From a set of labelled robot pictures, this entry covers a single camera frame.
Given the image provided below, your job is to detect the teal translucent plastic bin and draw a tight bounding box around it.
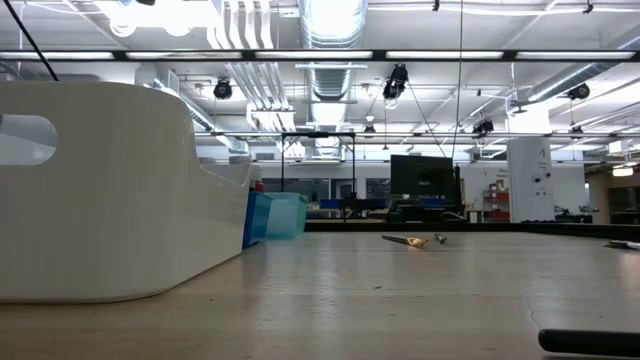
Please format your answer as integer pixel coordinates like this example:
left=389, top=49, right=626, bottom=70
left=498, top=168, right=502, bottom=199
left=264, top=192, right=309, bottom=240

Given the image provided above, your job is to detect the orange-handled paint brush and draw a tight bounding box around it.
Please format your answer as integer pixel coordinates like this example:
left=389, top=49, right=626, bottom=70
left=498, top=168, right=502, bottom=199
left=381, top=233, right=431, bottom=250

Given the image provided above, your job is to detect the thin hanging ceiling cable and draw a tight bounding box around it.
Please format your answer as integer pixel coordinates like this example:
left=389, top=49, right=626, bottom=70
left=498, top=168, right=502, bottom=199
left=451, top=0, right=464, bottom=160

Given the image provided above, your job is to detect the black equipment under monitor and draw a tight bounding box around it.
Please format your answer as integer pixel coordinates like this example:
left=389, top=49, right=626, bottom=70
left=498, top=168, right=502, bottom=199
left=387, top=197, right=466, bottom=224

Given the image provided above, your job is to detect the black cylindrical handle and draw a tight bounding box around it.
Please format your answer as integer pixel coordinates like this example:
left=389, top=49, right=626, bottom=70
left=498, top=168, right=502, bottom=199
left=538, top=328, right=640, bottom=359

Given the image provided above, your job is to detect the round silver ceiling duct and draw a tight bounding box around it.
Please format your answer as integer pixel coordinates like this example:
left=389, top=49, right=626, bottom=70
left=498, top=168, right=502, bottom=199
left=298, top=0, right=370, bottom=101

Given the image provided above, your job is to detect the large black monitor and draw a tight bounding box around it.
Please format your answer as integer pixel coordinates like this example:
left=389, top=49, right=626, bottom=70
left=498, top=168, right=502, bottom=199
left=389, top=154, right=455, bottom=199

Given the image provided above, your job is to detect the white building pillar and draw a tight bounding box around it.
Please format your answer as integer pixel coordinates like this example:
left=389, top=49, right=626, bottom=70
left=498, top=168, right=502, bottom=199
left=506, top=102, right=555, bottom=224

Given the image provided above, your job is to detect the diagonal silver ceiling duct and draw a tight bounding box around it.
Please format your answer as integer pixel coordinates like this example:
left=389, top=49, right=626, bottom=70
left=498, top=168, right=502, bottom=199
left=524, top=37, right=640, bottom=104

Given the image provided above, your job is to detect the thin black diagonal cable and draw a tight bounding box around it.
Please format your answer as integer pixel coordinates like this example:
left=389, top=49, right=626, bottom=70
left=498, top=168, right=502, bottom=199
left=2, top=0, right=60, bottom=83

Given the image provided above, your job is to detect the black overhead light bar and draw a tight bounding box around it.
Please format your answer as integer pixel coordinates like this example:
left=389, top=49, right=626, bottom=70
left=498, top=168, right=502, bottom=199
left=0, top=48, right=640, bottom=63

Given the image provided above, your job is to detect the white plastic caddy with handle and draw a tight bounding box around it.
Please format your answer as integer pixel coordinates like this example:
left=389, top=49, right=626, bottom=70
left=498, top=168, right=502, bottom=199
left=0, top=81, right=253, bottom=305

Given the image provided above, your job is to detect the black table rim frame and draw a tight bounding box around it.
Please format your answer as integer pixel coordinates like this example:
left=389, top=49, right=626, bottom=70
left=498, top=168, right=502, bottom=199
left=304, top=221, right=640, bottom=242

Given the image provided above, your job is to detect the red storage shelf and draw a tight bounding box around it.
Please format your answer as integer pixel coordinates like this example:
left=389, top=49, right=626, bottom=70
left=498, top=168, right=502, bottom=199
left=482, top=182, right=511, bottom=224

